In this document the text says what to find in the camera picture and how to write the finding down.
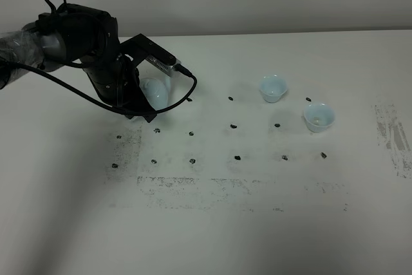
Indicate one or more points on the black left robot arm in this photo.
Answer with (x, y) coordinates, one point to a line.
(83, 38)

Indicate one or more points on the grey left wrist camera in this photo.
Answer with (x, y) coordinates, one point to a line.
(140, 48)

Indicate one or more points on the pale blue teacup near teapot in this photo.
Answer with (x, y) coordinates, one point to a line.
(272, 88)

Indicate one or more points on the pale blue teacup far right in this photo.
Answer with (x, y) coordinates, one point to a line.
(318, 117)

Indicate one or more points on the pale blue porcelain teapot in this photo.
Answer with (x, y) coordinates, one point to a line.
(156, 88)

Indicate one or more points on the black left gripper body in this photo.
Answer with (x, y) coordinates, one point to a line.
(117, 85)

